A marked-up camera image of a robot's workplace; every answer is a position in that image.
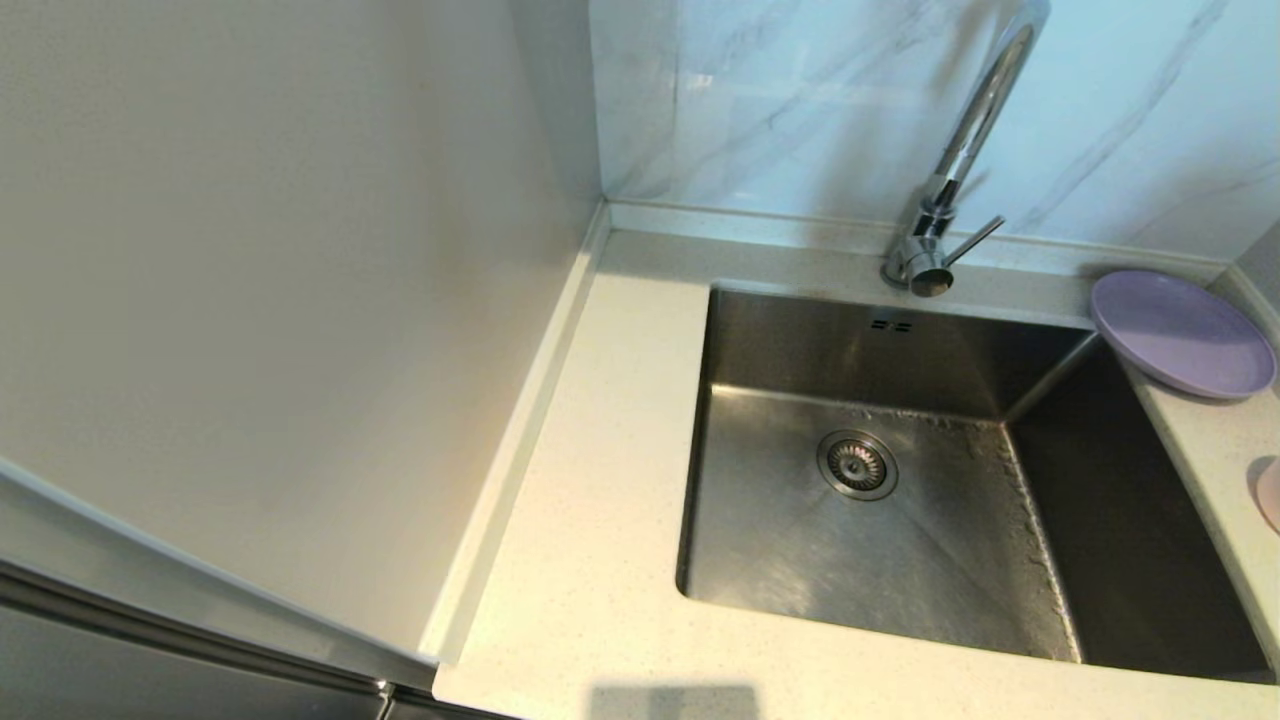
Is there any round metal drain strainer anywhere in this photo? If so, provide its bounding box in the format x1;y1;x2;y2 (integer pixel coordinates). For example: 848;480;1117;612
816;430;899;501

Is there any purple plastic plate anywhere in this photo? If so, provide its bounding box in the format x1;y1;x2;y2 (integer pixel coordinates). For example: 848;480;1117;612
1090;268;1278;401

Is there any tall fridge with grey front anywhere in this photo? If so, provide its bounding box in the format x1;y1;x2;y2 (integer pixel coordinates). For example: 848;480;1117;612
0;0;611;720

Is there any stainless steel sink basin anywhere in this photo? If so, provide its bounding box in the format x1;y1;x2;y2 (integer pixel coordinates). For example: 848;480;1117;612
675;283;1276;686

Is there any chrome gooseneck faucet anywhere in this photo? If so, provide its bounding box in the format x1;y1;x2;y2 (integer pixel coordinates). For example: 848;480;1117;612
880;0;1051;299

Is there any pale pink cup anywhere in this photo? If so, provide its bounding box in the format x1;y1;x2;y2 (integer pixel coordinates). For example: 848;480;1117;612
1255;457;1280;536

